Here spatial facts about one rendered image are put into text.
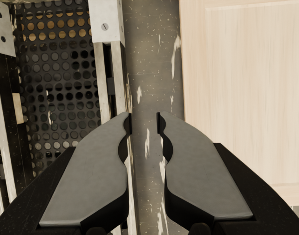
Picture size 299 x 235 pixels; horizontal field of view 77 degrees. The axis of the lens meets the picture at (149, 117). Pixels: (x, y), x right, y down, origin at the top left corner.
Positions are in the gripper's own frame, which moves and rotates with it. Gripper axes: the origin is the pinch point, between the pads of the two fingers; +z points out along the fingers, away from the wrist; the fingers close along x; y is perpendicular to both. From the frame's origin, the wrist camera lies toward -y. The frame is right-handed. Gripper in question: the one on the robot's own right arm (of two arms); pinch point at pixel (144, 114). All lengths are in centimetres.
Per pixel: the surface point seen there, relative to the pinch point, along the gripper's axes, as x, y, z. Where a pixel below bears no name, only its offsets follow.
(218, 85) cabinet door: 18.7, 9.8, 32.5
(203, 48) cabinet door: 14.8, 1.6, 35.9
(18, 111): -32.2, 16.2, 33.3
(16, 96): -32.4, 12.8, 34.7
